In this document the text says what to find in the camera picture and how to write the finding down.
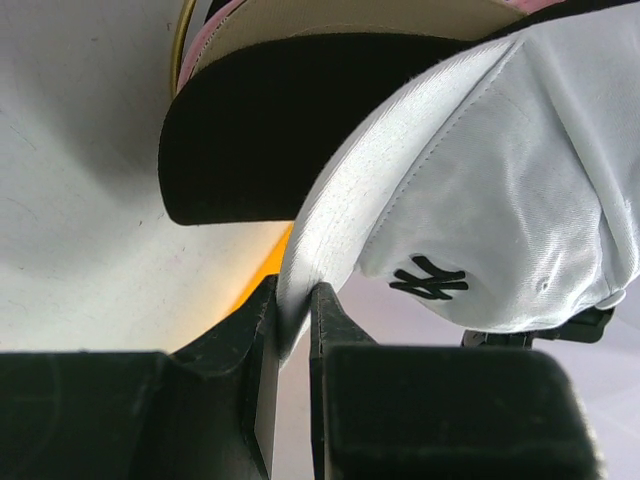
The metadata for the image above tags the pink baseball cap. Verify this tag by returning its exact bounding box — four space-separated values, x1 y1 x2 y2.
177 0 546 96

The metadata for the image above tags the black cap white logo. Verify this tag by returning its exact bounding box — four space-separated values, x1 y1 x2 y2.
158 1 639 225

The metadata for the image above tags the beige baseball cap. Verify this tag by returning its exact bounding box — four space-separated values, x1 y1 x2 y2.
192 0 534 74

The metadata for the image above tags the yellow plastic tray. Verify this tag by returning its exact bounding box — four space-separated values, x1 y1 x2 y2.
230 222 293 312

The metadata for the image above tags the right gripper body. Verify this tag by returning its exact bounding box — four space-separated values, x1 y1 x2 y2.
460 307 615 349

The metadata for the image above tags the white baseball cap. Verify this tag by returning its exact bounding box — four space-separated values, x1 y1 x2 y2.
277 2 639 358

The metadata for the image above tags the gold wire hat stand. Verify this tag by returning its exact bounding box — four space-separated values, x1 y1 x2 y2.
169 0 197 98

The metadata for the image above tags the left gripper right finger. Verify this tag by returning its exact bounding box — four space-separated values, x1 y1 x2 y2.
309 283 608 479

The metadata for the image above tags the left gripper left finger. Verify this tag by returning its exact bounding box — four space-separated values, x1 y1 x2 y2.
1 276 278 479

